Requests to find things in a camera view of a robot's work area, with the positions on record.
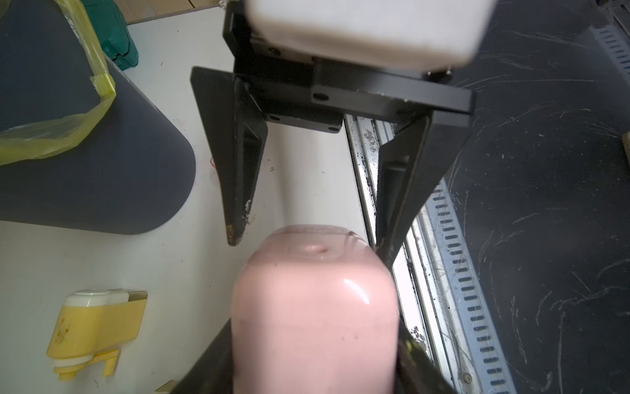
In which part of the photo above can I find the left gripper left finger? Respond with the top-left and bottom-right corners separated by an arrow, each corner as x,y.
172,320 -> 234,394

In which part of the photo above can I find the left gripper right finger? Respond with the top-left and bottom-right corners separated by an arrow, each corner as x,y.
395,318 -> 455,394

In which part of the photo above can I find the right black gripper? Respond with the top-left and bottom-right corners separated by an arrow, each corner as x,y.
190,1 -> 475,269

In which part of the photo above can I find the pink sharpener front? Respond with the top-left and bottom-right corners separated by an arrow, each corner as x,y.
231,225 -> 400,393

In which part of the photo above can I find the yellow sharpener middle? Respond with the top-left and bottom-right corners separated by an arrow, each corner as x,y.
46,289 -> 148,382

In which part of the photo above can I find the grey trash bin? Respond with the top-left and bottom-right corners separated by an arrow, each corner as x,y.
1,1 -> 196,235

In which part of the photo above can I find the green plastic tool case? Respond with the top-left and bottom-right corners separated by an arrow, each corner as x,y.
81,0 -> 139,71

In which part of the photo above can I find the green plastic bin liner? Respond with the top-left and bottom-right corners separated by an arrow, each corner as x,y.
0,0 -> 117,167

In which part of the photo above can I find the slotted grey cable duct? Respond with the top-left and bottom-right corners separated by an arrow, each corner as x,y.
421,179 -> 516,393

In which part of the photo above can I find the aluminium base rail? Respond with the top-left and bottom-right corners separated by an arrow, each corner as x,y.
360,111 -> 456,393

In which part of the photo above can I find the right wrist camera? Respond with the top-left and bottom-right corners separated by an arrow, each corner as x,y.
244,0 -> 496,72

